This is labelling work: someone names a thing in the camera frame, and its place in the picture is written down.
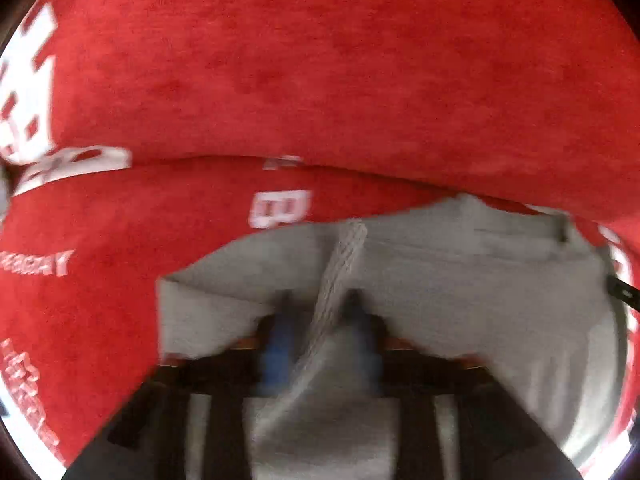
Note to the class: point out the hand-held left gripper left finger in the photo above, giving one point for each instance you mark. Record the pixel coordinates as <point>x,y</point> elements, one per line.
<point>277,355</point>

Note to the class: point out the red printed blanket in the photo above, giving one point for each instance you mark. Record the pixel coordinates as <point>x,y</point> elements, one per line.
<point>310,75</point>

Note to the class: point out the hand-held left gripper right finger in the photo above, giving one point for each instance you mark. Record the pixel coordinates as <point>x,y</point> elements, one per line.
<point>366,342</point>

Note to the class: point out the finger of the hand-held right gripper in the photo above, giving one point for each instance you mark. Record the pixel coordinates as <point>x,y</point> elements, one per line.
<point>625,292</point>

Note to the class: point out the grey knit sweater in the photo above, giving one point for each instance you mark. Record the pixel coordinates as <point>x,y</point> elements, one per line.
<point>460,290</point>

